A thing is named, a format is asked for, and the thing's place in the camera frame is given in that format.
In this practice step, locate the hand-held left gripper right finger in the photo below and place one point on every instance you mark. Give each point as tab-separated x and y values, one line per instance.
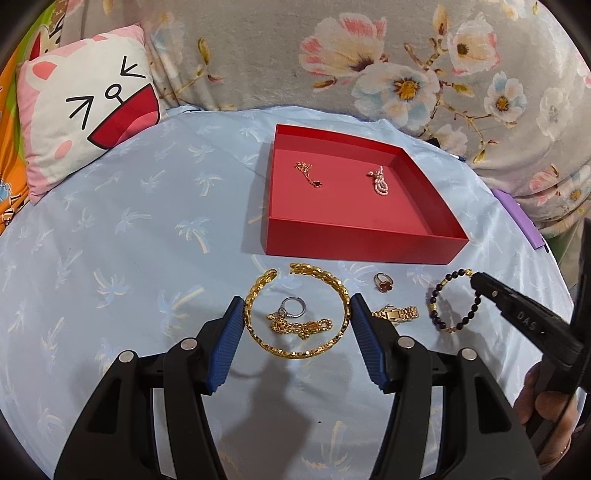
369	341

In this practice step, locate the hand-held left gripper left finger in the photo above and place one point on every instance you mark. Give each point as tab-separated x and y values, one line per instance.
228	337

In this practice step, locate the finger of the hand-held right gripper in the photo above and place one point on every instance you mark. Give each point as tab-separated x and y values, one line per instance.
521	318

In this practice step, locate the red cardboard box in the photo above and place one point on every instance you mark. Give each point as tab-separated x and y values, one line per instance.
351	203

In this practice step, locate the person's right hand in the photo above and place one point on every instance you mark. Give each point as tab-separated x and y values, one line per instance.
527	392

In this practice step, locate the gold wristwatch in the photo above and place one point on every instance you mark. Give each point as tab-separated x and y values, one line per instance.
397	314

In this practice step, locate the gold open bangle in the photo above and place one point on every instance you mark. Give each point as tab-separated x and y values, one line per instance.
344	295

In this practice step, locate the purple flat object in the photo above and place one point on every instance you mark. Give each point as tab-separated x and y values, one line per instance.
521	217

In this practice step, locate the light blue palm-print sheet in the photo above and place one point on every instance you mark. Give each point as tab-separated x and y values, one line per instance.
115	258

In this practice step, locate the cartoon cat pillow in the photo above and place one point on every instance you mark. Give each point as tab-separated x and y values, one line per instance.
87	106

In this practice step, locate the grey floral blanket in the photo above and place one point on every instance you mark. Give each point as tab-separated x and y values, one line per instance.
378	60

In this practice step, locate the orange printed cloth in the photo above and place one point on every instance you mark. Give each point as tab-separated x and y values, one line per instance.
11	138

